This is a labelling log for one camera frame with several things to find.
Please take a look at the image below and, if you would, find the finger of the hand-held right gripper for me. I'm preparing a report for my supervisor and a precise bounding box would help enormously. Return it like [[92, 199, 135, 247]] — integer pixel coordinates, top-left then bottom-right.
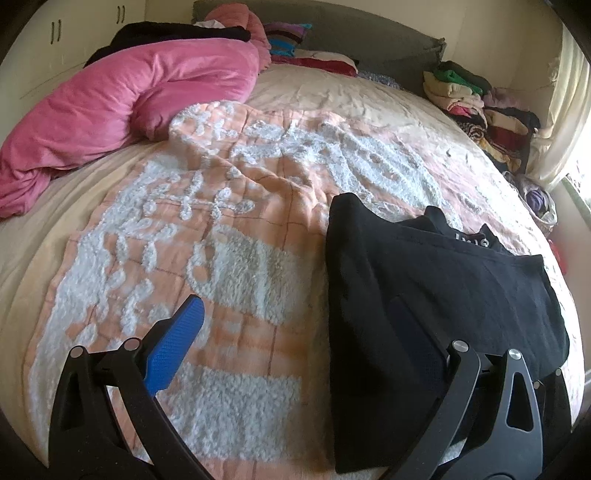
[[531, 367, 573, 444]]

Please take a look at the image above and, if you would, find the grey patterned pillow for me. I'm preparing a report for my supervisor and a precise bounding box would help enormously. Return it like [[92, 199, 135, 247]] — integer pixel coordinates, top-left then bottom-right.
[[358, 69, 402, 90]]

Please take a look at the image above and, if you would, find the bed with cream sheet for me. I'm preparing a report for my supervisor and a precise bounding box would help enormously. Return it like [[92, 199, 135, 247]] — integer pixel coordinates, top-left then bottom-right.
[[0, 65, 587, 480]]

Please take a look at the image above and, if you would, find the red and white folded cloth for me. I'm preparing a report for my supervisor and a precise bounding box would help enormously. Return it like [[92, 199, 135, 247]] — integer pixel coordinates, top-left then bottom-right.
[[270, 50, 360, 78]]

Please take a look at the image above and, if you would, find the pile of folded clothes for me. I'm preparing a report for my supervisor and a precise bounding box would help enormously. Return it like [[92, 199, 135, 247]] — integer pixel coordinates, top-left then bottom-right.
[[422, 60, 541, 174]]

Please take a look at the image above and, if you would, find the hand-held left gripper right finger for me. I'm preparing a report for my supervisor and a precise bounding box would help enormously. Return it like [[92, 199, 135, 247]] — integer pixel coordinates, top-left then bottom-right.
[[385, 298, 544, 480]]

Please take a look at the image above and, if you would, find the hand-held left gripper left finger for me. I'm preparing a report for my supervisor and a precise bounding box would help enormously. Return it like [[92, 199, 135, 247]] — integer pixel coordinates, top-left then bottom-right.
[[47, 293, 218, 480]]

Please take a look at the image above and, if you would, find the grey-green headboard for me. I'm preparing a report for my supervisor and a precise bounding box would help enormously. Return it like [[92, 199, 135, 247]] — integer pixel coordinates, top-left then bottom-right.
[[191, 0, 448, 95]]

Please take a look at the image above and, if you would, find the window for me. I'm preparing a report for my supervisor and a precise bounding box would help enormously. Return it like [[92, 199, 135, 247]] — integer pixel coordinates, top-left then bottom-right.
[[561, 138, 591, 222]]

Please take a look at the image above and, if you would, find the cream wardrobe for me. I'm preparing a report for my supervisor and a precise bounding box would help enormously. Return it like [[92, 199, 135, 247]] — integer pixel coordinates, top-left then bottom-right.
[[0, 0, 195, 107]]

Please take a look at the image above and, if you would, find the pink duvet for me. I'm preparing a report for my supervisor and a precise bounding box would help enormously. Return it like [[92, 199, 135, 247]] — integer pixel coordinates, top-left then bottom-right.
[[0, 4, 273, 219]]

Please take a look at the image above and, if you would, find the peach and white tufted blanket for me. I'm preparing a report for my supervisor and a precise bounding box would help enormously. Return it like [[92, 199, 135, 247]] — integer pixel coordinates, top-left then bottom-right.
[[28, 102, 583, 480]]

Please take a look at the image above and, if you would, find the plastic bag with purple cloth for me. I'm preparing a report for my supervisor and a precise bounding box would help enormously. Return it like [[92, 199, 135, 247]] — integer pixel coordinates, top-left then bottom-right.
[[508, 173, 559, 236]]

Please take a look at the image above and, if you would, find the striped colourful cloth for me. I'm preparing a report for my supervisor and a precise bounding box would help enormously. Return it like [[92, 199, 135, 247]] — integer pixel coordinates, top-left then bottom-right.
[[263, 21, 312, 58]]

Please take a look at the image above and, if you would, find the black fuzzy cloth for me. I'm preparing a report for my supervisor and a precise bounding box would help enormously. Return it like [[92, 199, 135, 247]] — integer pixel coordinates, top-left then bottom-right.
[[85, 21, 252, 65]]

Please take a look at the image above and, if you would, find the cream curtain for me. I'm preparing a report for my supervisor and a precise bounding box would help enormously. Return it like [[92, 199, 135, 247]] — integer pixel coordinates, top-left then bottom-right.
[[529, 28, 591, 188]]

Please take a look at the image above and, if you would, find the black sweatshirt with orange cuffs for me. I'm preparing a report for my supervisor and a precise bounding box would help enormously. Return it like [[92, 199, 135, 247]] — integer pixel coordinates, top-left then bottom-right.
[[324, 193, 571, 475]]

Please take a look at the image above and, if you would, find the red plastic item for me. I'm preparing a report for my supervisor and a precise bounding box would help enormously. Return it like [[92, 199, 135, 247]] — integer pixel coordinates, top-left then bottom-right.
[[549, 237, 571, 278]]

